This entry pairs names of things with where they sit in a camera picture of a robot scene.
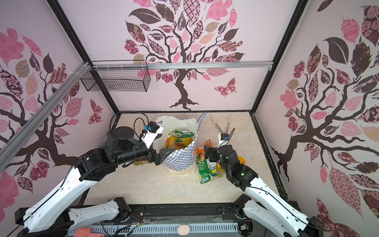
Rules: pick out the yellow snack bag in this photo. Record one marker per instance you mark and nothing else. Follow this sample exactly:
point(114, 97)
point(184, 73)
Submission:
point(239, 159)

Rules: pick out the white vented cable duct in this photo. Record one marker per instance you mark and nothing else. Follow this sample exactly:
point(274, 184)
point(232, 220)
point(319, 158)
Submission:
point(164, 230)

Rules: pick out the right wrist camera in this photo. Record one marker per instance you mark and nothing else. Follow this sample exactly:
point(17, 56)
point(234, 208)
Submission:
point(223, 139)

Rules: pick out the yellow mango gummy bag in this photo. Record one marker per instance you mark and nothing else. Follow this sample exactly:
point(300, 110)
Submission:
point(178, 143)

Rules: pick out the aluminium rail left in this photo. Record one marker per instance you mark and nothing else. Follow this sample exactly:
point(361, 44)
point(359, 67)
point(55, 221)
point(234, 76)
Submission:
point(11, 148)

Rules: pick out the red object bottom edge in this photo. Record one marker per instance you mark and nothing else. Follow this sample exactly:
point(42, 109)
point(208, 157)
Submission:
point(86, 232)

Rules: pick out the black wire basket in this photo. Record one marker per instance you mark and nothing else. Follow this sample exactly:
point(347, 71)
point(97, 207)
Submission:
point(118, 76)

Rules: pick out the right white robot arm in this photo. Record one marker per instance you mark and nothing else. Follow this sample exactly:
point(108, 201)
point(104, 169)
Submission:
point(259, 202)

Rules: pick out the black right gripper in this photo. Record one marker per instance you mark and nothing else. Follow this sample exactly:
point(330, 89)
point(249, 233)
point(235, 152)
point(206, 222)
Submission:
point(213, 154)

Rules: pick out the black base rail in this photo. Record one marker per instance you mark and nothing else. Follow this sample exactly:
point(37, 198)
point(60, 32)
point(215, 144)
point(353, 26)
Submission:
point(183, 211)

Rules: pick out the blue checkered paper bag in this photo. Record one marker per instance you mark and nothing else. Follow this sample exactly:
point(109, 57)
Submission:
point(182, 161)

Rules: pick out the aluminium rail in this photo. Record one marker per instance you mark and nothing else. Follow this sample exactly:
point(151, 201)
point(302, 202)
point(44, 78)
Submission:
point(11, 148)
point(196, 65)

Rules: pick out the green snack bag white label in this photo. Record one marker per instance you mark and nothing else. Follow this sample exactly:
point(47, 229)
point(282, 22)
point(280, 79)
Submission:
point(207, 171)

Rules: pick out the beige oval sticker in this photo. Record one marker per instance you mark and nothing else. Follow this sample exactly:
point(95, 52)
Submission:
point(183, 230)

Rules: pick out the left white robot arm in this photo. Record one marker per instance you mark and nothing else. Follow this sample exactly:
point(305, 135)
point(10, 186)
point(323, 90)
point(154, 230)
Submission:
point(53, 216)

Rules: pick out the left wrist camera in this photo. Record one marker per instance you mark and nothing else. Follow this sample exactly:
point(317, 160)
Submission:
point(151, 132)

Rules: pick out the metal kitchen tongs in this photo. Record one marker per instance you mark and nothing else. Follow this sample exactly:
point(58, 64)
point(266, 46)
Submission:
point(224, 126)

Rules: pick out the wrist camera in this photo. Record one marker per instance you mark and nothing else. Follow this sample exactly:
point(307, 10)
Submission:
point(151, 132)
point(223, 139)

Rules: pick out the aluminium rail back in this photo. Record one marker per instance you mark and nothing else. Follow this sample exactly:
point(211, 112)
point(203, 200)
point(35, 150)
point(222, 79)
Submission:
point(196, 65)

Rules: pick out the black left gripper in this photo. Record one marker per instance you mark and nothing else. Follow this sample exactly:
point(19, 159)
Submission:
point(151, 156)

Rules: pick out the orange snack bag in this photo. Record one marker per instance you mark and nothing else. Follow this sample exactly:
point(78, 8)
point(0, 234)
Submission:
point(201, 150)

